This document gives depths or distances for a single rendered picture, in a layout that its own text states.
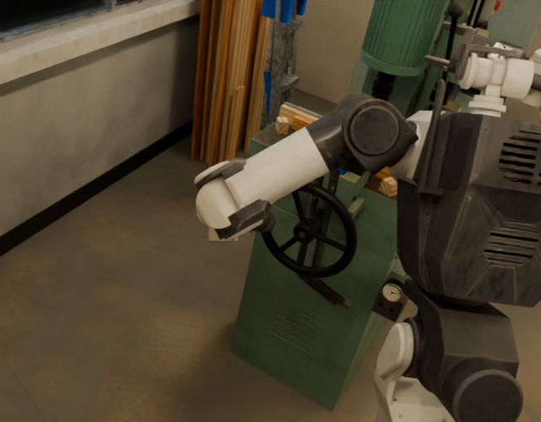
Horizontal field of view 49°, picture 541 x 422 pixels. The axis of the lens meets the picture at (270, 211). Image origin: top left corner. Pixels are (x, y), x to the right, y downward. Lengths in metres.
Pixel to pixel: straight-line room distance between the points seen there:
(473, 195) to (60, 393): 1.62
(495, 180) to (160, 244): 2.02
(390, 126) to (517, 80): 0.27
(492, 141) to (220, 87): 2.33
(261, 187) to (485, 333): 0.44
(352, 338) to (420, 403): 0.78
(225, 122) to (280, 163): 2.24
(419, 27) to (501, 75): 0.53
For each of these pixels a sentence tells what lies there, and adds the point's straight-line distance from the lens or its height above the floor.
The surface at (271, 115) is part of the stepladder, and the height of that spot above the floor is 0.62.
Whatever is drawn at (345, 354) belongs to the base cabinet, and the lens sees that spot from 2.04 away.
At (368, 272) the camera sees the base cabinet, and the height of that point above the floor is 0.64.
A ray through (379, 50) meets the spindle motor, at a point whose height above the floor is 1.25.
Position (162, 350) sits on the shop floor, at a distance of 2.30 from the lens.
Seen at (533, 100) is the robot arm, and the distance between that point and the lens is 1.53.
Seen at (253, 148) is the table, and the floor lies 0.87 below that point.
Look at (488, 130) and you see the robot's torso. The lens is 0.91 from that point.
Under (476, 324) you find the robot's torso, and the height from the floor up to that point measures 1.10.
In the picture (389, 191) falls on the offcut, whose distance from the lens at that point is 1.66.
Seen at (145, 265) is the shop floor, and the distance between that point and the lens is 2.63.
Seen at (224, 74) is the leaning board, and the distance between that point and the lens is 3.11.
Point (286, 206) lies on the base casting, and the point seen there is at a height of 0.73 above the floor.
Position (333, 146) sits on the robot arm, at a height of 1.29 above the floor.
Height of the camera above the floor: 1.74
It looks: 34 degrees down
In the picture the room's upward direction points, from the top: 13 degrees clockwise
